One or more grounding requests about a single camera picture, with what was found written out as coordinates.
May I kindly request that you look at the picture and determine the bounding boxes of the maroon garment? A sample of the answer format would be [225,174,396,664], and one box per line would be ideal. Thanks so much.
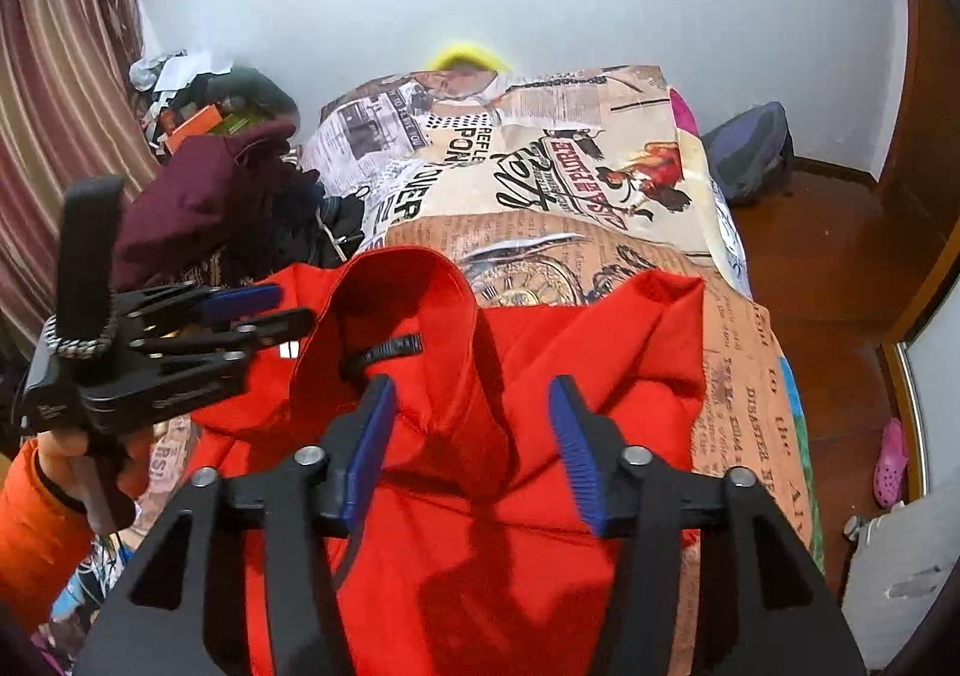
[112,121,301,291]

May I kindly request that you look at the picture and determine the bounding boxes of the magenta cloth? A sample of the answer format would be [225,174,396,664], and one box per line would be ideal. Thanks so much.
[670,87,702,137]

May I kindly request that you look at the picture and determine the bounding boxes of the grey purple backpack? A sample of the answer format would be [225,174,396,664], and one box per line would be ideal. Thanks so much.
[701,102,794,205]

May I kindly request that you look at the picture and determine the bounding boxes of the person's left forearm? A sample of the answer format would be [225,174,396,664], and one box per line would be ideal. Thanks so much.
[0,437,102,636]

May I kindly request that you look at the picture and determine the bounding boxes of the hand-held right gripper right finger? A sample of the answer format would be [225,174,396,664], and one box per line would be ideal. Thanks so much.
[547,376,867,676]

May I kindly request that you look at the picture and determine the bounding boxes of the wooden wardrobe with white door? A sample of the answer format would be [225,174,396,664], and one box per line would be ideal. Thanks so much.
[840,338,960,669]

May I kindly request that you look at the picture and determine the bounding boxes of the pink slipper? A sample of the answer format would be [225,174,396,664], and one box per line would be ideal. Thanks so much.
[874,419,910,508]

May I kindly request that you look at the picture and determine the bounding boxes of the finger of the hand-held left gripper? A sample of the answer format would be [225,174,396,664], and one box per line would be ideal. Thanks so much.
[112,284,283,328]
[131,307,316,363]

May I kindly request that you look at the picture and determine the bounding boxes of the striped red curtain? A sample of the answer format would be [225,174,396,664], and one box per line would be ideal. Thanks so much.
[0,0,162,347]

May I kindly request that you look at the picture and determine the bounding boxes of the orange box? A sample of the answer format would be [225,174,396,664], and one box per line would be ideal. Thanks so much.
[165,106,224,156]

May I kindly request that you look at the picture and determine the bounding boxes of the person's left hand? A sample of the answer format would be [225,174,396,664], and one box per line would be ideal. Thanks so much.
[34,419,172,516]

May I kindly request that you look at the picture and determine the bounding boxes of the newspaper print bedsheet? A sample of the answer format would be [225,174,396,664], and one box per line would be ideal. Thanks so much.
[146,65,826,676]

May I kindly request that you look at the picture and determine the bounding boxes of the red zip jacket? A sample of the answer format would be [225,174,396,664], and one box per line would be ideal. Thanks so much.
[184,248,706,676]

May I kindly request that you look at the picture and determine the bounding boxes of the pile of white papers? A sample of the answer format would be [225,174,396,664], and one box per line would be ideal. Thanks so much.
[129,50,233,100]

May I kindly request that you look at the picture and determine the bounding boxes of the brown wooden door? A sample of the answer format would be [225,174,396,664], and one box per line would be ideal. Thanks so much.
[874,0,960,347]

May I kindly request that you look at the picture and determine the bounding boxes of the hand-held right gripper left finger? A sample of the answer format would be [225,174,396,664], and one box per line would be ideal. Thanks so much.
[75,376,398,676]

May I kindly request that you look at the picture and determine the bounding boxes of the dark patterned garment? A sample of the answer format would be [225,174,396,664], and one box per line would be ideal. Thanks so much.
[191,170,368,291]

